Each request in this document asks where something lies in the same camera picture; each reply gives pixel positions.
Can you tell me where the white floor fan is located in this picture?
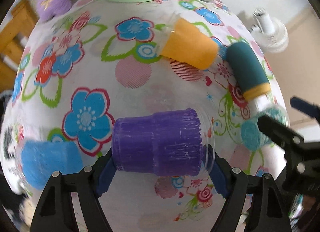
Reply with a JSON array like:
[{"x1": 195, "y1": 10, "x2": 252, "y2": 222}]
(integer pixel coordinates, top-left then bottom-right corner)
[{"x1": 249, "y1": 8, "x2": 289, "y2": 54}]

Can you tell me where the orange plastic cup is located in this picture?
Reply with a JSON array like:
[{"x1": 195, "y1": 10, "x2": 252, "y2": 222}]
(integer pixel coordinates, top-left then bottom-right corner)
[{"x1": 155, "y1": 12, "x2": 219, "y2": 70}]

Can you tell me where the blue plastic cup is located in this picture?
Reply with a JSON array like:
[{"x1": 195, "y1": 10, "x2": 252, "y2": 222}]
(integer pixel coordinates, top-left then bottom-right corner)
[{"x1": 15, "y1": 139, "x2": 84, "y2": 190}]

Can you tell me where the dark teal cup, yellow band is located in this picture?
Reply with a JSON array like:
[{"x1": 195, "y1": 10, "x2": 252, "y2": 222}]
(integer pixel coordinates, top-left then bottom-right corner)
[{"x1": 226, "y1": 42, "x2": 271, "y2": 101}]

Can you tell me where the purple plastic cup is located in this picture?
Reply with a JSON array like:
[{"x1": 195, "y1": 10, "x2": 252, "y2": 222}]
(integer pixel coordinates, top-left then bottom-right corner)
[{"x1": 111, "y1": 107, "x2": 215, "y2": 176}]

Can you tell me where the light teal plastic cup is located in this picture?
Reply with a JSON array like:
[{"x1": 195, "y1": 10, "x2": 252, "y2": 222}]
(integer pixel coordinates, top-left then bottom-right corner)
[{"x1": 240, "y1": 95, "x2": 290, "y2": 151}]

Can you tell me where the wooden chair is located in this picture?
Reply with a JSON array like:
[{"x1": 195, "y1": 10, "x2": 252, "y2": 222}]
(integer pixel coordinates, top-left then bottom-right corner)
[{"x1": 0, "y1": 0, "x2": 39, "y2": 91}]

